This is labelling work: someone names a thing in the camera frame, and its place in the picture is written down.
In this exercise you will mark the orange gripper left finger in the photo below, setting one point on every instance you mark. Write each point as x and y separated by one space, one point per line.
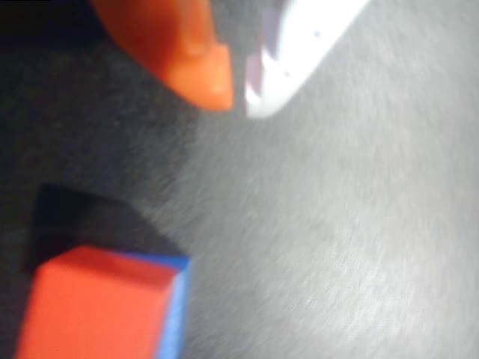
172 45

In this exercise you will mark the red block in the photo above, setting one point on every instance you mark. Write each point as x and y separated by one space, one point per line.
97 310

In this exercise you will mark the blue block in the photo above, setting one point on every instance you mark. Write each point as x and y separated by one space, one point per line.
176 318

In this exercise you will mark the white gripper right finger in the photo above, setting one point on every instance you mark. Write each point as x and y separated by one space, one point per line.
299 52

